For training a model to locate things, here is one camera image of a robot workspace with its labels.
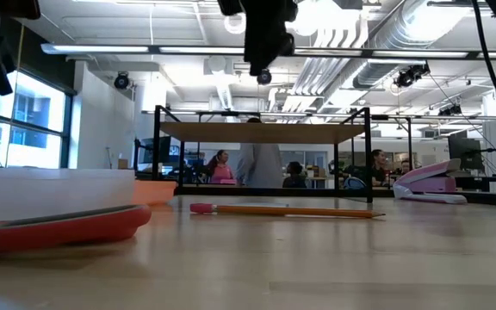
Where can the orange pencil pink eraser cap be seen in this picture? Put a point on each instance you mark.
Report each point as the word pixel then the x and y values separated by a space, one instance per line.
pixel 295 211

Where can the black ceiling spotlight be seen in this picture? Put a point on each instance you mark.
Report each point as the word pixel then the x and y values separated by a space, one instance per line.
pixel 264 77
pixel 121 81

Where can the wooden riser shelf black legs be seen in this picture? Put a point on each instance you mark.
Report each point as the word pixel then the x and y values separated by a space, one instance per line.
pixel 256 132

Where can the person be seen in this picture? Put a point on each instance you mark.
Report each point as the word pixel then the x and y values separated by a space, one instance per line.
pixel 378 168
pixel 221 170
pixel 258 165
pixel 404 167
pixel 294 176

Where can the computer monitor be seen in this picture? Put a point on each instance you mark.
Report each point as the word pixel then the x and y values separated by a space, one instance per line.
pixel 463 150
pixel 162 148

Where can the long ceiling light bar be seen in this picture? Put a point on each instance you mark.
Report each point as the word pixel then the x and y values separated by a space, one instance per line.
pixel 101 48

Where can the pink eraser block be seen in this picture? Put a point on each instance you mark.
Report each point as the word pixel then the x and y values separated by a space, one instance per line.
pixel 429 185

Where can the large window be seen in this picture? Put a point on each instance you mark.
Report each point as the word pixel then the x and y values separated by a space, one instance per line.
pixel 37 120

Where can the silver ventilation duct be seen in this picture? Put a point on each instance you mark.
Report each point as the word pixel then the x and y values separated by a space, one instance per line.
pixel 403 34

